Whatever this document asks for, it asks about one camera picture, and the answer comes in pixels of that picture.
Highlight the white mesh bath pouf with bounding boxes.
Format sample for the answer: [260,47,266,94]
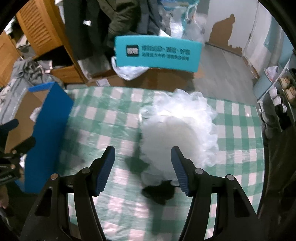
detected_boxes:
[139,89,219,186]

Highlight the person's left hand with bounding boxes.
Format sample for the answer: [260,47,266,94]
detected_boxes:
[0,185,9,209]

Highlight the grey printed tote bag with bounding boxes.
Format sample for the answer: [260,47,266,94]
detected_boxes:
[1,78,32,125]

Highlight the blue cardboard box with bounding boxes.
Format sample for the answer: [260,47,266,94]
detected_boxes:
[5,82,74,193]

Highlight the grey clothes pile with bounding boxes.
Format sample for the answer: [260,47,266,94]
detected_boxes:
[10,58,64,89]

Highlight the small black object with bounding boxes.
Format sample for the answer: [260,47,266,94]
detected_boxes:
[142,181,175,205]

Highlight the green checkered tablecloth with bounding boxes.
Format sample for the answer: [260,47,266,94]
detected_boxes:
[57,87,264,240]

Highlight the wooden louvered wardrobe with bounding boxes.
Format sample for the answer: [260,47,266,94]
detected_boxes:
[1,1,87,87]

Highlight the white shoe rack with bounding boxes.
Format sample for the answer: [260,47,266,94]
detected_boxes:
[253,50,295,139]

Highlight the hanging dark coats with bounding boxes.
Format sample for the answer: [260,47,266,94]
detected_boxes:
[62,0,166,60]

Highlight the white plastic bag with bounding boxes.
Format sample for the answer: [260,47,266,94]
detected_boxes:
[111,56,149,81]

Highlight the teal shoe box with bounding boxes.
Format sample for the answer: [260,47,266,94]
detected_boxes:
[115,35,203,73]

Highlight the clear plastic storage bag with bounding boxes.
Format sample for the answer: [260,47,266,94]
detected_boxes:
[158,1,207,44]

